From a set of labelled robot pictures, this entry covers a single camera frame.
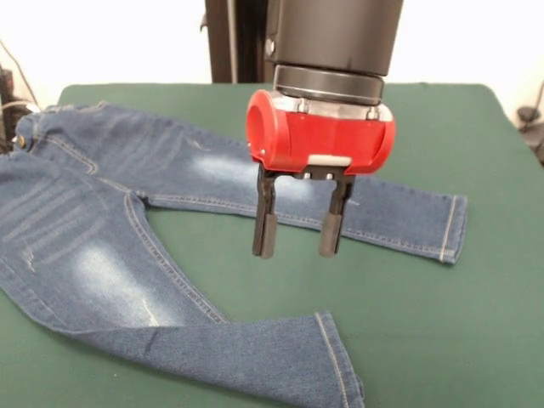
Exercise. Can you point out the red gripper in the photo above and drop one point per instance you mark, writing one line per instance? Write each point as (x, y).
(331, 140)

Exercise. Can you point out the blue denim jeans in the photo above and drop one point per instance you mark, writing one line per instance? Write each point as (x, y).
(85, 255)

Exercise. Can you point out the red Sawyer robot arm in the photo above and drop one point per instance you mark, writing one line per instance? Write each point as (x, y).
(336, 38)

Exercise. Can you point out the dark green table cloth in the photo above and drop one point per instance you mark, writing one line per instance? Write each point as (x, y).
(425, 340)

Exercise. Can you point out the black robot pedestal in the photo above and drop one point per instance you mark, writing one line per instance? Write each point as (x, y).
(221, 42)

